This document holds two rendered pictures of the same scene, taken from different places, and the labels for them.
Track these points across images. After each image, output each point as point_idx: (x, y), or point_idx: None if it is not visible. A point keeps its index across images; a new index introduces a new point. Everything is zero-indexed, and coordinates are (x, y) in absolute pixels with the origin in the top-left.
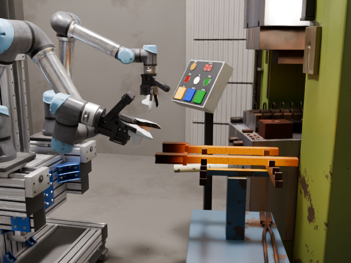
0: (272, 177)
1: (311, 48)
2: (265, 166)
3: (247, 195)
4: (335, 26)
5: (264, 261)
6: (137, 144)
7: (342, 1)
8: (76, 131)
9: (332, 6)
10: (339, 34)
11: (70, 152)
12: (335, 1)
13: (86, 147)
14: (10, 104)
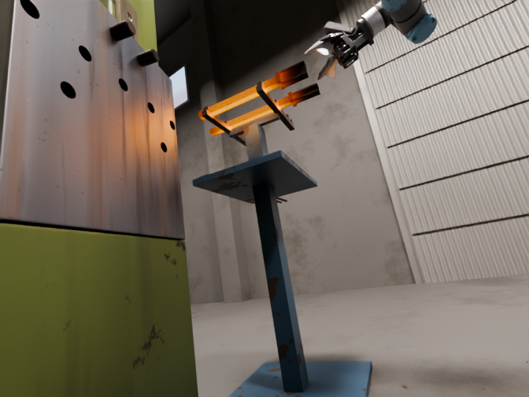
0: (244, 138)
1: (132, 23)
2: (227, 128)
3: (172, 156)
4: (149, 36)
5: None
6: (331, 77)
7: (153, 27)
8: (397, 27)
9: (144, 17)
10: (154, 46)
11: (412, 42)
12: (146, 17)
13: None
14: None
